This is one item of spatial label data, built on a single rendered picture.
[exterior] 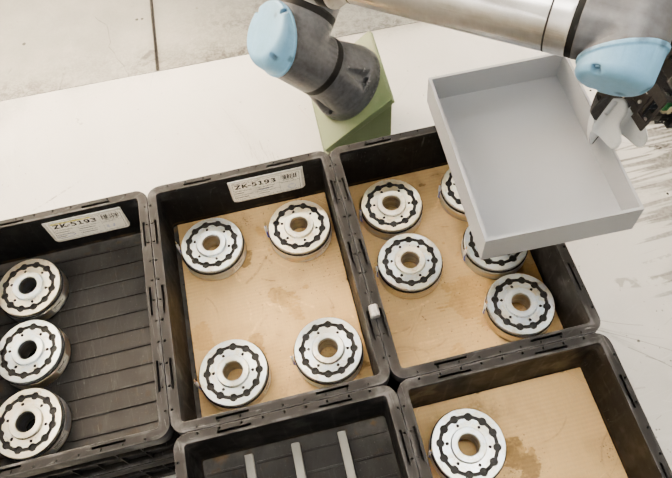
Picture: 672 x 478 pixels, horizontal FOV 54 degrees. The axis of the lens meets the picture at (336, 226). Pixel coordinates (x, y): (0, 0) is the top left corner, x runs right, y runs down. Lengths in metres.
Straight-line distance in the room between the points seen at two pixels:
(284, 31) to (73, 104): 0.61
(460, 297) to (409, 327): 0.10
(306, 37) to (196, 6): 1.65
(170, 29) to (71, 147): 1.30
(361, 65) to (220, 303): 0.51
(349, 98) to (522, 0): 0.62
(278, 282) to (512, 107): 0.45
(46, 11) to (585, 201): 2.46
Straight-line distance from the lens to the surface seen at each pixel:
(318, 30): 1.20
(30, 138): 1.58
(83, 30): 2.87
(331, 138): 1.32
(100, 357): 1.12
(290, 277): 1.09
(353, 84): 1.26
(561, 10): 0.70
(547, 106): 1.02
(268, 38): 1.19
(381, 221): 1.10
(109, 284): 1.16
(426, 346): 1.04
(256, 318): 1.07
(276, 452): 1.01
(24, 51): 2.89
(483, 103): 1.01
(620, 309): 1.27
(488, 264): 1.08
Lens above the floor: 1.81
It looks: 60 degrees down
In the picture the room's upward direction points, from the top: 6 degrees counter-clockwise
